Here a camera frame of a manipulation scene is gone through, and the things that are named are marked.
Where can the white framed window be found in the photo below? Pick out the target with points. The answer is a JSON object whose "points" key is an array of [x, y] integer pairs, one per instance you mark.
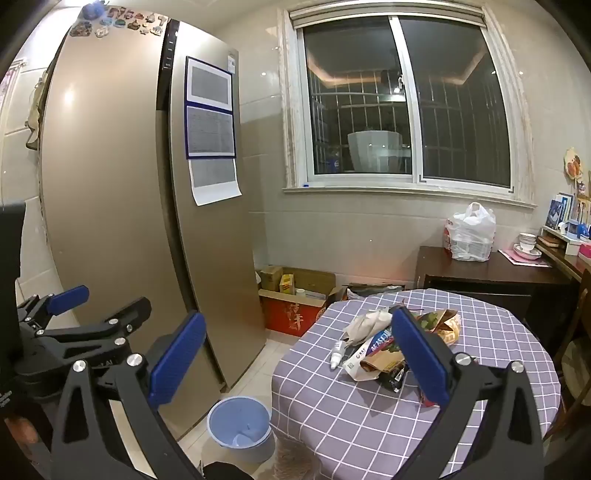
{"points": [[412, 96]]}

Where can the brown printed cardboard box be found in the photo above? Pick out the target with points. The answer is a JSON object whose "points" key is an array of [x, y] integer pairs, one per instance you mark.
{"points": [[358, 291]]}

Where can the fridge magnets cluster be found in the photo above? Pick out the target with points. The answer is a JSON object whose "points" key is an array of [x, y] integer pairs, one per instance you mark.
{"points": [[99, 18]]}

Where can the white plastic shopping bag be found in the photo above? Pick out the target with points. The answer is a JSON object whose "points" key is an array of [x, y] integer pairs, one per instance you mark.
{"points": [[469, 236]]}

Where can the dark wooden side table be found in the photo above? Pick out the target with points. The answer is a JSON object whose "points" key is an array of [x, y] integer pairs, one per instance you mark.
{"points": [[536, 296]]}

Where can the red cardboard box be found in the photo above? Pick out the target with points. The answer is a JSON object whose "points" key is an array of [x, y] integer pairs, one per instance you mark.
{"points": [[293, 298]]}

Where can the stacked white bowls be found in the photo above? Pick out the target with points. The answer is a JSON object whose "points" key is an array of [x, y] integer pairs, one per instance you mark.
{"points": [[525, 247]]}

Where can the beige crumpled cloth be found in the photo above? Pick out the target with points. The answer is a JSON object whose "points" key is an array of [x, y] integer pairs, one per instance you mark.
{"points": [[366, 325]]}

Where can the orange white plastic bag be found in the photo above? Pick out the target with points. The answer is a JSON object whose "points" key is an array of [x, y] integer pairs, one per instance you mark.
{"points": [[445, 323]]}

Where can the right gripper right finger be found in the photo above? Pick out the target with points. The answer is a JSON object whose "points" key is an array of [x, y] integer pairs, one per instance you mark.
{"points": [[508, 443]]}

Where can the light blue trash bin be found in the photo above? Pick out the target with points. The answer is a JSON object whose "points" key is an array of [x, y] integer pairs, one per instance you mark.
{"points": [[241, 425]]}

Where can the purple checked tablecloth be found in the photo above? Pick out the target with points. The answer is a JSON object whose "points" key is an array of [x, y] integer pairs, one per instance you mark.
{"points": [[341, 429]]}

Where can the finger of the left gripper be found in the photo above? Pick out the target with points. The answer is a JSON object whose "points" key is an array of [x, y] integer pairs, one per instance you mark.
{"points": [[67, 300], [100, 338]]}

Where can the papers on refrigerator door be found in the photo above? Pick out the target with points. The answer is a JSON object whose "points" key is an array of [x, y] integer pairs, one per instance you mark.
{"points": [[209, 133]]}

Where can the wooden chair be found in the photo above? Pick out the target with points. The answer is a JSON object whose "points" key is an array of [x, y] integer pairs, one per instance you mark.
{"points": [[573, 363]]}

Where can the white dropper bottle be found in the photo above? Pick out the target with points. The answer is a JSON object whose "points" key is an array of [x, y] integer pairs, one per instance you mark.
{"points": [[338, 351]]}

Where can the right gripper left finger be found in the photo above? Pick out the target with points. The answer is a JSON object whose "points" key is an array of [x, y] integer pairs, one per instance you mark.
{"points": [[86, 443]]}

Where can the blue white toothpaste box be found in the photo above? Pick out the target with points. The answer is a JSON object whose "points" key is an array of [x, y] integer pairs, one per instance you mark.
{"points": [[358, 366]]}

